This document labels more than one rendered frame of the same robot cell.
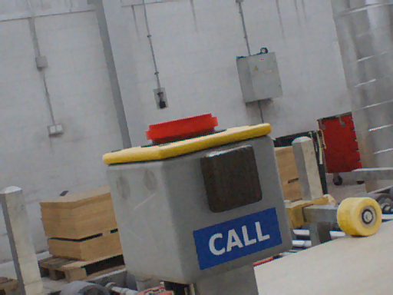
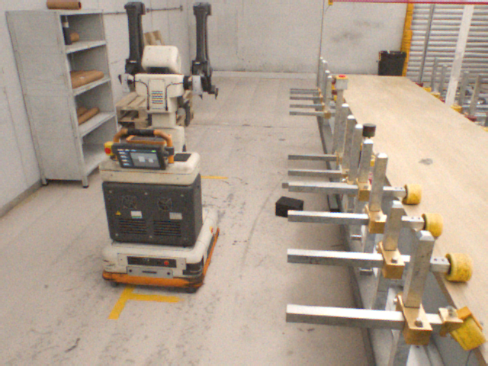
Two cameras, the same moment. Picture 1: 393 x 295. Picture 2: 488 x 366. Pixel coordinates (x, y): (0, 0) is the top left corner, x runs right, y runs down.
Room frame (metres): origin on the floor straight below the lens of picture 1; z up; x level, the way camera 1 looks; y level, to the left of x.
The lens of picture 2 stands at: (1.49, -2.39, 1.64)
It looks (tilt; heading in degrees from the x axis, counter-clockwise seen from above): 25 degrees down; 126
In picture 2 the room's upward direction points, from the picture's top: 1 degrees clockwise
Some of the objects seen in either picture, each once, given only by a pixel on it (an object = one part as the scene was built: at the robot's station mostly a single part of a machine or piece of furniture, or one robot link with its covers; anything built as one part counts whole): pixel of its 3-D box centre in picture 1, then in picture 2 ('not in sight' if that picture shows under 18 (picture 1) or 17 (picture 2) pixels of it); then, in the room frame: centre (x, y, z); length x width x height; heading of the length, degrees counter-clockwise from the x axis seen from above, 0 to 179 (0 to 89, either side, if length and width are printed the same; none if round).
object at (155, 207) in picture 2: not in sight; (155, 189); (-0.31, -0.89, 0.59); 0.55 x 0.34 x 0.83; 30
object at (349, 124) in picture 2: not in sight; (345, 159); (0.70, -0.43, 0.87); 0.04 x 0.04 x 0.48; 31
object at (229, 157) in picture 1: (231, 178); not in sight; (0.40, -0.01, 1.20); 0.03 x 0.01 x 0.03; 121
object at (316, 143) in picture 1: (301, 165); not in sight; (8.67, -1.07, 0.36); 0.58 x 0.56 x 0.72; 31
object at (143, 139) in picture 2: not in sight; (149, 146); (-0.30, -0.91, 0.87); 0.23 x 0.15 x 0.11; 30
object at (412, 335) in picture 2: not in sight; (411, 316); (1.35, -1.52, 0.95); 0.14 x 0.06 x 0.05; 121
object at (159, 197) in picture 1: (197, 207); (341, 83); (0.44, 0.01, 1.18); 0.07 x 0.07 x 0.08; 31
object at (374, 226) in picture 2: not in sight; (374, 218); (1.10, -1.09, 0.95); 0.14 x 0.06 x 0.05; 121
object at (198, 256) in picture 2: not in sight; (165, 242); (-0.35, -0.81, 0.16); 0.67 x 0.64 x 0.25; 120
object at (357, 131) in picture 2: not in sight; (352, 174); (0.83, -0.65, 0.90); 0.04 x 0.04 x 0.48; 31
